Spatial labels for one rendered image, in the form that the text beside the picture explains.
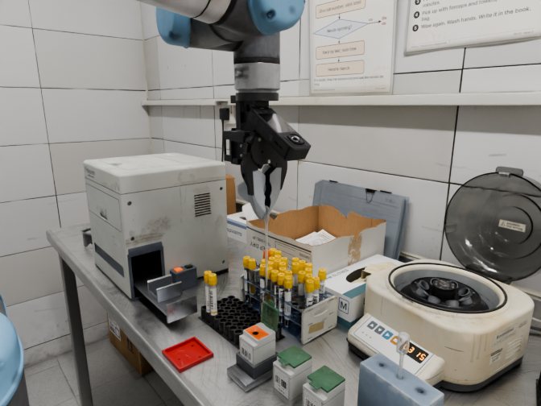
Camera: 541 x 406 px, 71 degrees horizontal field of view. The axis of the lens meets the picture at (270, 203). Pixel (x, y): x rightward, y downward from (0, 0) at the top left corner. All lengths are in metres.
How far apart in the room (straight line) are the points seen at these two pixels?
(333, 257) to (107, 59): 1.70
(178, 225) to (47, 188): 1.32
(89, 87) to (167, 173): 1.35
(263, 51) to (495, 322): 0.55
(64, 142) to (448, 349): 1.93
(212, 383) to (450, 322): 0.39
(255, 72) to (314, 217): 0.65
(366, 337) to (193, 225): 0.49
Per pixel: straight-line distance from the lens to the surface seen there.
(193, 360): 0.75
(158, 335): 0.83
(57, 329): 2.45
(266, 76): 0.62
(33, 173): 2.18
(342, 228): 1.13
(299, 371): 0.63
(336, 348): 0.78
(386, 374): 0.57
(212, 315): 0.82
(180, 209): 0.95
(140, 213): 0.91
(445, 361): 0.70
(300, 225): 1.14
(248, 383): 0.67
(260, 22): 0.46
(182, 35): 0.56
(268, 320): 0.68
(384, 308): 0.74
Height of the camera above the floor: 1.32
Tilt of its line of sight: 14 degrees down
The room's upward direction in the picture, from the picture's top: straight up
